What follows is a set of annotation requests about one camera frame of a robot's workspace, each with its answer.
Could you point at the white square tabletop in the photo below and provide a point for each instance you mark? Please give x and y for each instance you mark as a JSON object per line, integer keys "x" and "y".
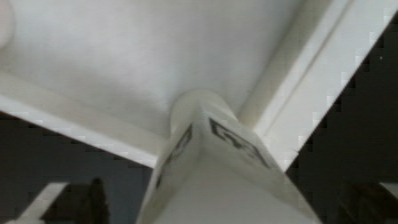
{"x": 104, "y": 57}

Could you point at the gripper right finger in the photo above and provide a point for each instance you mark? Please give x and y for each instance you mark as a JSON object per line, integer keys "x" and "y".
{"x": 368, "y": 204}

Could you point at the white U-shaped fence wall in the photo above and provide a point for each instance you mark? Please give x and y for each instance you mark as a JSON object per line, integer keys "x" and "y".
{"x": 345, "y": 48}

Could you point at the white table leg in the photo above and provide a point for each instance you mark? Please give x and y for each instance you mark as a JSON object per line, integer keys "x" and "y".
{"x": 217, "y": 183}

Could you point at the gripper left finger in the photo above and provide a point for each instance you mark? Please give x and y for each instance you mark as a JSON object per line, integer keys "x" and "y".
{"x": 68, "y": 204}

